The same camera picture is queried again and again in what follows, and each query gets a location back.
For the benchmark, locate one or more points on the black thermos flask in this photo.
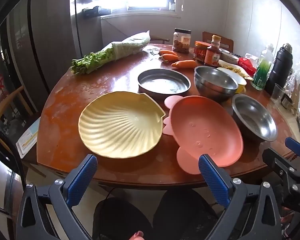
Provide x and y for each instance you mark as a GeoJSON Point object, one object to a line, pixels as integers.
{"type": "Point", "coordinates": [278, 70]}

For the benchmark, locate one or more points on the red tissue pack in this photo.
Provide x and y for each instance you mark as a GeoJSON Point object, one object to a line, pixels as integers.
{"type": "Point", "coordinates": [246, 66]}

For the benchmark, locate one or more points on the grey refrigerator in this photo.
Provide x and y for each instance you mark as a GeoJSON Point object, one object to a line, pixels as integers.
{"type": "Point", "coordinates": [52, 42]}

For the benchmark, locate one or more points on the sauce bottle with orange label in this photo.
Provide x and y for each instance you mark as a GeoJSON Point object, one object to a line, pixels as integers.
{"type": "Point", "coordinates": [212, 56]}

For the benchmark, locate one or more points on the steel bowl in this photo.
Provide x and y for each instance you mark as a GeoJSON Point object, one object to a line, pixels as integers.
{"type": "Point", "coordinates": [255, 117]}
{"type": "Point", "coordinates": [215, 78]}
{"type": "Point", "coordinates": [215, 96]}

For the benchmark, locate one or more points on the green plastic bottle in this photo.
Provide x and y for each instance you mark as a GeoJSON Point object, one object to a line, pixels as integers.
{"type": "Point", "coordinates": [261, 72]}

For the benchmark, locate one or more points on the wooden armchair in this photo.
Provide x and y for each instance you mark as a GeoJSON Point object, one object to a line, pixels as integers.
{"type": "Point", "coordinates": [162, 39]}

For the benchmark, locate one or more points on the clear glass cup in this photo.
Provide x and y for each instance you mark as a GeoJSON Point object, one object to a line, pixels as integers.
{"type": "Point", "coordinates": [277, 92]}

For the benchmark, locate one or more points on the clear plastic wrap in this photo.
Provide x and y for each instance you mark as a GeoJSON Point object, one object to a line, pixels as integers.
{"type": "Point", "coordinates": [298, 73]}

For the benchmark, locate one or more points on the yellow shell-shaped plate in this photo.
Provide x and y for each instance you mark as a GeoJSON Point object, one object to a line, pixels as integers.
{"type": "Point", "coordinates": [120, 125]}

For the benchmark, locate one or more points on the celery bunch in plastic bag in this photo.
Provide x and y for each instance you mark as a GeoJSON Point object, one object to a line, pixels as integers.
{"type": "Point", "coordinates": [120, 48]}

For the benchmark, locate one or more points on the white dish of pickled vegetables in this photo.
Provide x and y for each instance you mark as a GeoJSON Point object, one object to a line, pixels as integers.
{"type": "Point", "coordinates": [236, 68]}

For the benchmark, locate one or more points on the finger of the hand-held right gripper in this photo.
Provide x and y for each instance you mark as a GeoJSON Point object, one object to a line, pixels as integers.
{"type": "Point", "coordinates": [277, 161]}
{"type": "Point", "coordinates": [297, 148]}

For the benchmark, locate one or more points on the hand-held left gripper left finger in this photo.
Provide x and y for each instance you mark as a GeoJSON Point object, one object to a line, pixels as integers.
{"type": "Point", "coordinates": [82, 177]}

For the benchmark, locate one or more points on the small metal cup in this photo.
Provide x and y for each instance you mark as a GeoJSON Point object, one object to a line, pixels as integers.
{"type": "Point", "coordinates": [287, 102]}

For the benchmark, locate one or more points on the round metal plate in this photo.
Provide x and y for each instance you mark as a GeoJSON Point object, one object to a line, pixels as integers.
{"type": "Point", "coordinates": [162, 81]}

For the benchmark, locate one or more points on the carrot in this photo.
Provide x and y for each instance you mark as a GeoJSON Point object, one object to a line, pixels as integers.
{"type": "Point", "coordinates": [167, 52]}
{"type": "Point", "coordinates": [170, 57]}
{"type": "Point", "coordinates": [185, 64]}

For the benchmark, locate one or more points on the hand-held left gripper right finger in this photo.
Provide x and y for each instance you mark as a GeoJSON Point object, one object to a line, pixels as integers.
{"type": "Point", "coordinates": [212, 180]}

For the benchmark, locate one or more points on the white ceramic bowl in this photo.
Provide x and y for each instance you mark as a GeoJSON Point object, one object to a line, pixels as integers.
{"type": "Point", "coordinates": [228, 57]}

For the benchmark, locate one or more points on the brown cardboard piece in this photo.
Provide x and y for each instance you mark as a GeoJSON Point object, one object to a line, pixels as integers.
{"type": "Point", "coordinates": [295, 97]}

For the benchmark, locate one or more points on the glass door with red characters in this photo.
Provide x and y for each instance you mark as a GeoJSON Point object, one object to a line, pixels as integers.
{"type": "Point", "coordinates": [0, 75]}

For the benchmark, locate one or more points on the yellow wooden chair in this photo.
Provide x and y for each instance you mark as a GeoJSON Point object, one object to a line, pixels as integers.
{"type": "Point", "coordinates": [5, 102]}

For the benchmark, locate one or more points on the wooden chair back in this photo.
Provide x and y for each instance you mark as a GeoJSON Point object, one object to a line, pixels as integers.
{"type": "Point", "coordinates": [227, 43]}

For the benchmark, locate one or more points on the person's black trousers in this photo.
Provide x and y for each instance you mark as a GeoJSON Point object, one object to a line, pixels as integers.
{"type": "Point", "coordinates": [180, 215]}

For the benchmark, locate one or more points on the white plastic bag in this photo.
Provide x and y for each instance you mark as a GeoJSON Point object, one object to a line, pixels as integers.
{"type": "Point", "coordinates": [252, 58]}

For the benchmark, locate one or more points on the pink plate with ears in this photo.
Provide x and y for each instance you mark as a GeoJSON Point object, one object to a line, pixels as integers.
{"type": "Point", "coordinates": [205, 135]}

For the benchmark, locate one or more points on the paper booklet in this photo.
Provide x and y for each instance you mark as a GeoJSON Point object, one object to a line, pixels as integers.
{"type": "Point", "coordinates": [27, 140]}

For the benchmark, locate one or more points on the red sauce jar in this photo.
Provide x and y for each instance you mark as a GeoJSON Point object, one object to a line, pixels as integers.
{"type": "Point", "coordinates": [199, 52]}

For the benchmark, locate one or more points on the clear jar with black lid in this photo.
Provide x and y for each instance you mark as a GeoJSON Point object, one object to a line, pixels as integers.
{"type": "Point", "coordinates": [181, 42]}

